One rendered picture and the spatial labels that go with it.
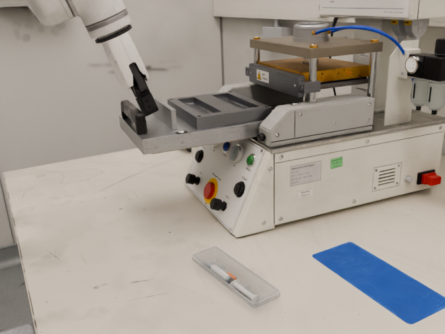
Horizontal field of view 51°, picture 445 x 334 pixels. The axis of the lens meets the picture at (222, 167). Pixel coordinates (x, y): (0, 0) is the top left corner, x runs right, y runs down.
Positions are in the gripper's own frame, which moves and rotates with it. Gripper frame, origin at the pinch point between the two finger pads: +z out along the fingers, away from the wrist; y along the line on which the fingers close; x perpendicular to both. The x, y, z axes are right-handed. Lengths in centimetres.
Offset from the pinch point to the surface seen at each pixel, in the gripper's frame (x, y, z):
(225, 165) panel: 9.8, 2.0, 20.1
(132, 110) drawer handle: -3.7, 3.1, -1.2
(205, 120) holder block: 7.6, 9.9, 5.3
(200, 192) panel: 3.1, -5.0, 26.7
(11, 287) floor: -77, -112, 79
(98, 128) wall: -7, -139, 39
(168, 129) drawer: 0.7, 6.7, 4.6
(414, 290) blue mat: 20, 45, 35
